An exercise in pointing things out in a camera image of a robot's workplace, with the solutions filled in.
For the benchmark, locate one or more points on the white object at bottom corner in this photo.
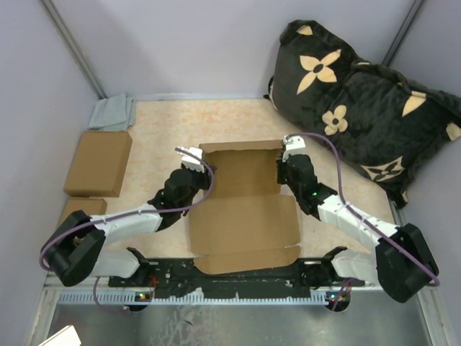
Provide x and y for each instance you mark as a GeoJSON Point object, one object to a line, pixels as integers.
{"type": "Point", "coordinates": [67, 336]}

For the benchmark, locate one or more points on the grey folded cloth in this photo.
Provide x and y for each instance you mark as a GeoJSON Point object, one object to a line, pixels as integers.
{"type": "Point", "coordinates": [113, 114]}

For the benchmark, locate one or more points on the folded cardboard box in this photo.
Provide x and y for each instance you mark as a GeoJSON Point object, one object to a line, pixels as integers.
{"type": "Point", "coordinates": [91, 206]}
{"type": "Point", "coordinates": [99, 165]}

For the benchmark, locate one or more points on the lower folded cardboard box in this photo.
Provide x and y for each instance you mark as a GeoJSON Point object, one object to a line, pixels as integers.
{"type": "Point", "coordinates": [91, 206]}

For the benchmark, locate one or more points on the black floral plush cushion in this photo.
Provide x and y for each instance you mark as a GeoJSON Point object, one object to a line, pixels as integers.
{"type": "Point", "coordinates": [383, 124]}

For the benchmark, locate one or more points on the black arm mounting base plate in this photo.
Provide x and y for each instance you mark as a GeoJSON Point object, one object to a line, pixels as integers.
{"type": "Point", "coordinates": [179, 277]}

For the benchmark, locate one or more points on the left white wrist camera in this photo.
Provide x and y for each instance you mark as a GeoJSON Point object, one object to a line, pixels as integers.
{"type": "Point", "coordinates": [191, 158]}

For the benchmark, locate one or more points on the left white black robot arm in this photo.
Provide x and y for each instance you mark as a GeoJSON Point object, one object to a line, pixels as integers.
{"type": "Point", "coordinates": [78, 249]}

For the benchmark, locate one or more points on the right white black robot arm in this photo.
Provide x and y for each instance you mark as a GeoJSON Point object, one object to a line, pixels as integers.
{"type": "Point", "coordinates": [397, 259]}

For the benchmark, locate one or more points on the upper folded cardboard box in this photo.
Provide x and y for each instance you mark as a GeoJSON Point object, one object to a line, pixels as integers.
{"type": "Point", "coordinates": [99, 165]}

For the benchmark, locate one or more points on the brown cardboard box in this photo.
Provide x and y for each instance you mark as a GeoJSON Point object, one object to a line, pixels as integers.
{"type": "Point", "coordinates": [245, 223]}

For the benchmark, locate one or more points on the aluminium frame rail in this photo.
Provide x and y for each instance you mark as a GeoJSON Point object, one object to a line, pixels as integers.
{"type": "Point", "coordinates": [335, 297]}

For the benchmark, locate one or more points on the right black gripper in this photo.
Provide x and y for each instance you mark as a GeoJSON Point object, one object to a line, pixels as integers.
{"type": "Point", "coordinates": [280, 166]}

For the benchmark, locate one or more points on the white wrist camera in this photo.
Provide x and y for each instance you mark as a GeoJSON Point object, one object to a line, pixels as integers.
{"type": "Point", "coordinates": [191, 158]}
{"type": "Point", "coordinates": [292, 145]}

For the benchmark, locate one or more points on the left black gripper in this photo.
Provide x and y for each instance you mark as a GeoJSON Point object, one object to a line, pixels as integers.
{"type": "Point", "coordinates": [205, 177]}

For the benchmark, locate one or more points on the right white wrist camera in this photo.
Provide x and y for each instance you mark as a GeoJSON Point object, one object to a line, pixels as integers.
{"type": "Point", "coordinates": [292, 145]}

